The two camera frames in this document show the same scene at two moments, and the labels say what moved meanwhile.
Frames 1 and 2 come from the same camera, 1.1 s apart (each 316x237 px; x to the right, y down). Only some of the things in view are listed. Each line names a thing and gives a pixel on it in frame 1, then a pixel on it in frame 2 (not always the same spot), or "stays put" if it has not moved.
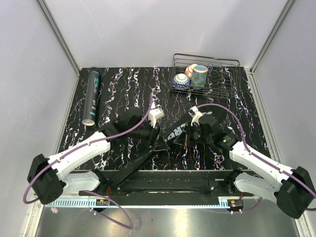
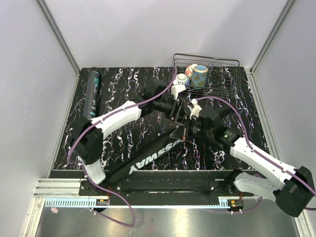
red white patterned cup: (189, 70) stays put
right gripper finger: (182, 139) → (179, 133)
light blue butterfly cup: (199, 76) stays put
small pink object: (54, 210) stays put
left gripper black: (151, 141) → (176, 110)
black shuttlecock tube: (91, 98) stays put
